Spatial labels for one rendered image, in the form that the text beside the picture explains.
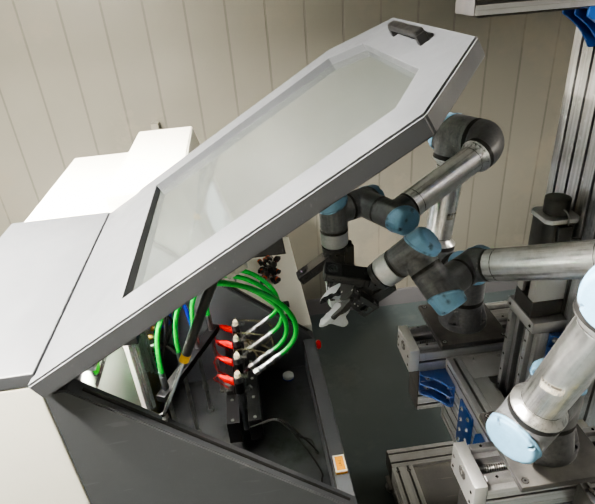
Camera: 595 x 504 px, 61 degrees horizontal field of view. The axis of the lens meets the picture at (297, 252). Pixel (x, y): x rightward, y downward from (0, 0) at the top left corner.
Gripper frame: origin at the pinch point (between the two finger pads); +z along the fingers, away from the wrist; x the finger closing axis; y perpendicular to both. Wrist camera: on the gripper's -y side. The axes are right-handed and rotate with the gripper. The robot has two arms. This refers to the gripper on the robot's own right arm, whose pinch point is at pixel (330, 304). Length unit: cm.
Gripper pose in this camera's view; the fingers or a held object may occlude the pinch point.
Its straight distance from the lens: 148.5
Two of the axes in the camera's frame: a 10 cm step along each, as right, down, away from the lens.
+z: 0.8, 8.7, 4.9
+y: 9.9, -1.3, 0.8
